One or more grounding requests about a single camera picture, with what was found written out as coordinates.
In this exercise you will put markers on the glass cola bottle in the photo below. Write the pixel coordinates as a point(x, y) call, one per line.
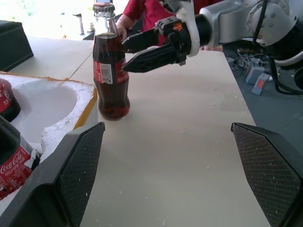
point(110, 78)

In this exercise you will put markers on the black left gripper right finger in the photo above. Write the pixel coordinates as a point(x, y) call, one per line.
point(270, 170)

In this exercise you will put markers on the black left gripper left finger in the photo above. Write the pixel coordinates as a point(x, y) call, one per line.
point(49, 179)

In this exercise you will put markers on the grey box, red sticker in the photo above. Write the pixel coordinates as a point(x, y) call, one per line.
point(260, 84)

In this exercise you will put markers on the cola bottle, red label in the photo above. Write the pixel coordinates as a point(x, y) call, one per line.
point(6, 101)
point(14, 163)

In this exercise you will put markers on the dark box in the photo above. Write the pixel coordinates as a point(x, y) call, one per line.
point(13, 45)

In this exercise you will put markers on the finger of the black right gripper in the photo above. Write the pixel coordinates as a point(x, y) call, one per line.
point(142, 40)
point(154, 59)

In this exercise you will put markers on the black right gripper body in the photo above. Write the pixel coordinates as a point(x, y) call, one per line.
point(176, 39)

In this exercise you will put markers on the person's bare hand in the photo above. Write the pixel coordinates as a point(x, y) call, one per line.
point(211, 48)
point(123, 27)

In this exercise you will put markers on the white foam crate, yellow tape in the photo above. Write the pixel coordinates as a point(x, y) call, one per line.
point(54, 104)

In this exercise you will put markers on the person in red shirt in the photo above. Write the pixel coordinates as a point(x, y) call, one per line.
point(154, 14)

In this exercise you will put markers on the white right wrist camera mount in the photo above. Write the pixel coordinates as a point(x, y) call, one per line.
point(190, 21)

